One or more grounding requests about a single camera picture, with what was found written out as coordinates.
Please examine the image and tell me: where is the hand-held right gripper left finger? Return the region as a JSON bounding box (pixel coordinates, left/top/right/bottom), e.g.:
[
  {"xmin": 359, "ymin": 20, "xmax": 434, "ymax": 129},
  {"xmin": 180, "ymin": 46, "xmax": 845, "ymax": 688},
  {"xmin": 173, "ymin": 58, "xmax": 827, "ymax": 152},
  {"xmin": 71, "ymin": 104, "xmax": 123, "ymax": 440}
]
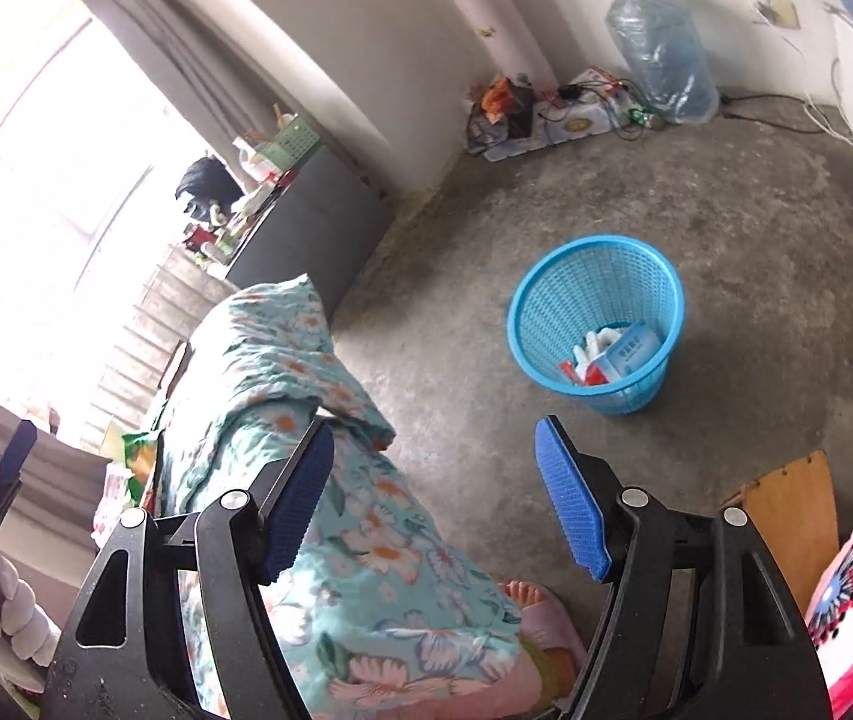
[{"xmin": 47, "ymin": 416, "xmax": 337, "ymax": 720}]

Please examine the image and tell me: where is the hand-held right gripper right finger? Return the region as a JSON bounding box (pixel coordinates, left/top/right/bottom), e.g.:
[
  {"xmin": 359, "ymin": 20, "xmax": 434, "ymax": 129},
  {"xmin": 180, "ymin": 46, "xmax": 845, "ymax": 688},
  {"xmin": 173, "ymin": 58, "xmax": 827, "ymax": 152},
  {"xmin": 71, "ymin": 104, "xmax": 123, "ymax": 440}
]
[{"xmin": 535, "ymin": 414, "xmax": 836, "ymax": 720}]

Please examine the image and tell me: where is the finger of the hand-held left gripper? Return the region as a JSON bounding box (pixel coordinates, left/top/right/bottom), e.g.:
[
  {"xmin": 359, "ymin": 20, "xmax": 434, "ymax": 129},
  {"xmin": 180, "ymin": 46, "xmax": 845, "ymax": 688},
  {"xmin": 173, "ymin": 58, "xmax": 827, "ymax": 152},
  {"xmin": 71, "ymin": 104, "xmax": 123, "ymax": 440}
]
[{"xmin": 0, "ymin": 420, "xmax": 38, "ymax": 533}]

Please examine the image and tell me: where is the green chip bag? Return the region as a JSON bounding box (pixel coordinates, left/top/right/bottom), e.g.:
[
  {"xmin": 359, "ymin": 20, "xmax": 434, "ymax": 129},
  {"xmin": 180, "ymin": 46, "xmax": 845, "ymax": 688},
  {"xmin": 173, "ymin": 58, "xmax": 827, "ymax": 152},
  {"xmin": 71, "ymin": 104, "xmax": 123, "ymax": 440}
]
[{"xmin": 122, "ymin": 431, "xmax": 161, "ymax": 496}]

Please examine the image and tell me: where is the white cloth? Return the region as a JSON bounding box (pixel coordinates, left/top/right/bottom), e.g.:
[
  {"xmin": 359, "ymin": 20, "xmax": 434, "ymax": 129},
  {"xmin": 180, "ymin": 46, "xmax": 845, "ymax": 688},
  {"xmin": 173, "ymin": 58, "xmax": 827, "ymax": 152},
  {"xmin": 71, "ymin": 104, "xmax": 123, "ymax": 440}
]
[{"xmin": 572, "ymin": 326, "xmax": 622, "ymax": 377}]

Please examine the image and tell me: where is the pale blue medicine box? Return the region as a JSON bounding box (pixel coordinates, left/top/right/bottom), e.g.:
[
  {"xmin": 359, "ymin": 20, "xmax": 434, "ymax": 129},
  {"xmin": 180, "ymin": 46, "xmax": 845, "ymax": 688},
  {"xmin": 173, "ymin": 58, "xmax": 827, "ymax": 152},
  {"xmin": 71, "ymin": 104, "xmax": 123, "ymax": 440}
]
[{"xmin": 597, "ymin": 321, "xmax": 663, "ymax": 380}]

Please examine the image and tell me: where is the blue plastic basket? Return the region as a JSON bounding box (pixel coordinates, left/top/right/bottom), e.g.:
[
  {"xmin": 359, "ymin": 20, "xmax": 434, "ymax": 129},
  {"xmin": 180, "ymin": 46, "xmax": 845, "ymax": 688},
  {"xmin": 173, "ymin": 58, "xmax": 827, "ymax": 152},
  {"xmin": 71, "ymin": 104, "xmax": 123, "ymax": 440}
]
[{"xmin": 507, "ymin": 235, "xmax": 684, "ymax": 417}]

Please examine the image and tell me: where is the person's left hand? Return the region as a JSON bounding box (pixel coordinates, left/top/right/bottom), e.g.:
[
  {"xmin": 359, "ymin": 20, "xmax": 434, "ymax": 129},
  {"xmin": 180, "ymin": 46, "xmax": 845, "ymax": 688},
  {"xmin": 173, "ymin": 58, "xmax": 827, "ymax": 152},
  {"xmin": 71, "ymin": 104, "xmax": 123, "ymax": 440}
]
[{"xmin": 0, "ymin": 551, "xmax": 59, "ymax": 668}]

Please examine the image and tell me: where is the floral turquoise blanket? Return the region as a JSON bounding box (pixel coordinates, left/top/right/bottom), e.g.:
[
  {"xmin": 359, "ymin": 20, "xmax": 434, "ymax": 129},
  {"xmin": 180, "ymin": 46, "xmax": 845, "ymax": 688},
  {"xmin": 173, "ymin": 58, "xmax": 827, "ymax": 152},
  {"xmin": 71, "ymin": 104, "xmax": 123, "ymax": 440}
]
[{"xmin": 152, "ymin": 276, "xmax": 525, "ymax": 720}]

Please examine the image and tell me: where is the pink slipper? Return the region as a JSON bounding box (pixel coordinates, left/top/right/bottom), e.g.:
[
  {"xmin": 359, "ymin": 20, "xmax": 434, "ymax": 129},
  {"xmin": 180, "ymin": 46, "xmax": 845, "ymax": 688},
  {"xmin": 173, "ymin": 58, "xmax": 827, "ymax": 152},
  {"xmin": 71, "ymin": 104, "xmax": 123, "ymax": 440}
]
[{"xmin": 497, "ymin": 577, "xmax": 588, "ymax": 665}]

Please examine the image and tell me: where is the metal balcony railing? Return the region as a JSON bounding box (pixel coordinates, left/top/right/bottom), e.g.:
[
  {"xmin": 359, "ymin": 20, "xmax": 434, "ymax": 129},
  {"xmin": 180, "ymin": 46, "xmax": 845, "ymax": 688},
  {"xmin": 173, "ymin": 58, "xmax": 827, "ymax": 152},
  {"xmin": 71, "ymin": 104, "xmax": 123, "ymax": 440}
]
[{"xmin": 88, "ymin": 240, "xmax": 232, "ymax": 458}]

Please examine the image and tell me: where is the brown wooden board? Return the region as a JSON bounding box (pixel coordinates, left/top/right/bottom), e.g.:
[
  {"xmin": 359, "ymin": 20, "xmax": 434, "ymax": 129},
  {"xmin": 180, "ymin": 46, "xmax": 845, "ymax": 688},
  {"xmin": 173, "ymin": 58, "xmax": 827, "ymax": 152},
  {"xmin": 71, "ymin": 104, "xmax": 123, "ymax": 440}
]
[{"xmin": 719, "ymin": 451, "xmax": 840, "ymax": 593}]

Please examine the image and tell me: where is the grey cabinet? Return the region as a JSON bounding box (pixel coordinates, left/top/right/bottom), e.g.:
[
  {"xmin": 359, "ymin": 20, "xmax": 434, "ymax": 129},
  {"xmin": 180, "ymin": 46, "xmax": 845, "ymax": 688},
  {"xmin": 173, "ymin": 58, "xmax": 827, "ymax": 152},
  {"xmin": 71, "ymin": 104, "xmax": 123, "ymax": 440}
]
[{"xmin": 223, "ymin": 146, "xmax": 397, "ymax": 316}]

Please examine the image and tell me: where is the black clothing pile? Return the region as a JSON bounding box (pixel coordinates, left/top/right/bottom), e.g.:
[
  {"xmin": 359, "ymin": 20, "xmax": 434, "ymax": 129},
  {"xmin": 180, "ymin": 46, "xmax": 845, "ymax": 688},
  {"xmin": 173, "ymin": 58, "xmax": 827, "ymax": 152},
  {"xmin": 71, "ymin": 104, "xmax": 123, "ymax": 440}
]
[{"xmin": 175, "ymin": 157, "xmax": 243, "ymax": 218}]

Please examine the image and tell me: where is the green plastic storage basket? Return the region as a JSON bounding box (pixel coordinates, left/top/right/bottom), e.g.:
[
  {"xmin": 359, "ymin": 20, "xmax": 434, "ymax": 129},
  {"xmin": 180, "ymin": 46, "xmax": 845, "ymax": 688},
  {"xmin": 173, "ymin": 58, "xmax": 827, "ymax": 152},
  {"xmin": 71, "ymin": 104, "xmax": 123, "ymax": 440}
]
[{"xmin": 250, "ymin": 124, "xmax": 322, "ymax": 173}]

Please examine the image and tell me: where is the black orange snack bag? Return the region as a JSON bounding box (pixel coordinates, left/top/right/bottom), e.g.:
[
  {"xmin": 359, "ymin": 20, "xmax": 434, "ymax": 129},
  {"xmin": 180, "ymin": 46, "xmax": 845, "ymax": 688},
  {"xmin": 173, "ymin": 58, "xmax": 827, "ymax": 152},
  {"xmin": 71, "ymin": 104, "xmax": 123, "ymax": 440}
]
[{"xmin": 471, "ymin": 75, "xmax": 536, "ymax": 143}]

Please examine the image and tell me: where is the empty blue water bottle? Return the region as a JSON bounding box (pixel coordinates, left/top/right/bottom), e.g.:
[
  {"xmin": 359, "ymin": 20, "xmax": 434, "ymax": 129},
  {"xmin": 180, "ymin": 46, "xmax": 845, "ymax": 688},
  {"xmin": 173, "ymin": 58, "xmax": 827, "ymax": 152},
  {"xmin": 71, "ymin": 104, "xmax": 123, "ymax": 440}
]
[{"xmin": 606, "ymin": 0, "xmax": 720, "ymax": 125}]

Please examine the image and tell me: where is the beige curtain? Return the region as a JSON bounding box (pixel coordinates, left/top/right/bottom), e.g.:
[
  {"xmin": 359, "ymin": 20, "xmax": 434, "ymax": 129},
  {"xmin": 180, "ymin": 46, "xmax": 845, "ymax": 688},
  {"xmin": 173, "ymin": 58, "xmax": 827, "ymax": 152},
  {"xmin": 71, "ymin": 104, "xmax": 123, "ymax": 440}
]
[{"xmin": 43, "ymin": 0, "xmax": 390, "ymax": 188}]

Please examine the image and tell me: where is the power strip and cables pile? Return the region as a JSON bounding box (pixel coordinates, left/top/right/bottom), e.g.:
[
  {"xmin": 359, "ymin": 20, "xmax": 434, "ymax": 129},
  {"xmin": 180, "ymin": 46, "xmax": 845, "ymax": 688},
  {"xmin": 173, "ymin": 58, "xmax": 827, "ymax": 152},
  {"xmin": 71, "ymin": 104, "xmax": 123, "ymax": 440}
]
[{"xmin": 482, "ymin": 67, "xmax": 656, "ymax": 162}]

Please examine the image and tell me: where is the black floor cable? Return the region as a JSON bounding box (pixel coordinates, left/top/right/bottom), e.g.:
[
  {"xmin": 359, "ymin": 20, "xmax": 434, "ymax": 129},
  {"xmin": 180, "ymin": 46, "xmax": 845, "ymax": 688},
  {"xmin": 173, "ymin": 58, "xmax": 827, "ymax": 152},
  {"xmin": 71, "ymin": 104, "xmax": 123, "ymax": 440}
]
[{"xmin": 719, "ymin": 90, "xmax": 848, "ymax": 121}]

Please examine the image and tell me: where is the wall socket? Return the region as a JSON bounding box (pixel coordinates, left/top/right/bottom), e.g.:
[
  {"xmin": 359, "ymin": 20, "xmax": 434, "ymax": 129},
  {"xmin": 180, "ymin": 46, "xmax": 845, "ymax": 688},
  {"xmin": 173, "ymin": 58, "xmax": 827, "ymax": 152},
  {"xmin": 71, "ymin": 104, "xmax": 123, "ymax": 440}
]
[{"xmin": 755, "ymin": 0, "xmax": 798, "ymax": 29}]

